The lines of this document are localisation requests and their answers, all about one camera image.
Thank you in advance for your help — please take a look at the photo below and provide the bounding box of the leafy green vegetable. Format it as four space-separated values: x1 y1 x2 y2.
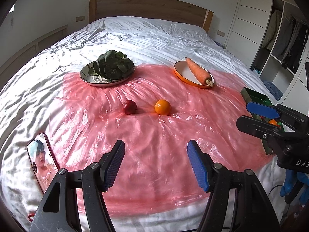
89 50 135 83

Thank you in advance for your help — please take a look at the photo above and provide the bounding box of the pink plastic sheet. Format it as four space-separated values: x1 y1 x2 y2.
47 64 273 217

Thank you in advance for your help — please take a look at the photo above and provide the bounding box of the black hanging garment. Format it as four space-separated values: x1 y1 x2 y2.
281 20 309 74

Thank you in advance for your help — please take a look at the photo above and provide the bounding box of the beige hanging jacket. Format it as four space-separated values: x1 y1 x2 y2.
262 10 282 51

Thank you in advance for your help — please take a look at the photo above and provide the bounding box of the blue cloth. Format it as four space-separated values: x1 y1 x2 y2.
263 80 283 99

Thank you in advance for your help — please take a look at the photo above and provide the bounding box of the carrot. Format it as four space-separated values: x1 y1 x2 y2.
186 57 214 87

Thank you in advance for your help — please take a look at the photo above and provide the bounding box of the patterned round plate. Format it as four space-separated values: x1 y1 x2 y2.
80 61 135 87

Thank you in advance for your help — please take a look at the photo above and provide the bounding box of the smartphone in red case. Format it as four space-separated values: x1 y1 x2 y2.
26 132 60 194

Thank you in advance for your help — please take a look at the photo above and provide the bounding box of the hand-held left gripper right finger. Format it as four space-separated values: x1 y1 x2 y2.
187 139 282 232

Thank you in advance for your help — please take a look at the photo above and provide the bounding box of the small red apple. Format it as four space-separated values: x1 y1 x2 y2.
123 100 137 115

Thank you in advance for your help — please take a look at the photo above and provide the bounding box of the person's right hand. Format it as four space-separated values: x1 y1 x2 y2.
279 169 309 205

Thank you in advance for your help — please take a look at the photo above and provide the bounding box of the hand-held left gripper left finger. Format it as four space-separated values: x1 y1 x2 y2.
29 139 126 232

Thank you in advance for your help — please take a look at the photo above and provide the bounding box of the black cable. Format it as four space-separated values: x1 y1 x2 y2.
264 184 284 196

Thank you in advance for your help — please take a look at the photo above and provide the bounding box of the orange oval dish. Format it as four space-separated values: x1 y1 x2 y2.
174 61 215 89

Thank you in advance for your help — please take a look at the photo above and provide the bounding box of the wooden headboard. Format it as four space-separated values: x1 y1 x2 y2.
89 0 214 33

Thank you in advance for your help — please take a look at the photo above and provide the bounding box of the grey hanging jacket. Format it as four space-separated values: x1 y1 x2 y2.
273 14 296 61

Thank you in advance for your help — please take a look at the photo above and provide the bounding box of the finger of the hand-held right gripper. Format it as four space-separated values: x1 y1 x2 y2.
236 115 283 148
246 101 309 131

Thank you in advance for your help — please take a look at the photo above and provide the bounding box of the green rectangular tray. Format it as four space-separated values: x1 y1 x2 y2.
241 87 288 155

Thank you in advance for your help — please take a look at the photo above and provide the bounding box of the white wardrobe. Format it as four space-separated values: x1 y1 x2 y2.
223 0 309 107

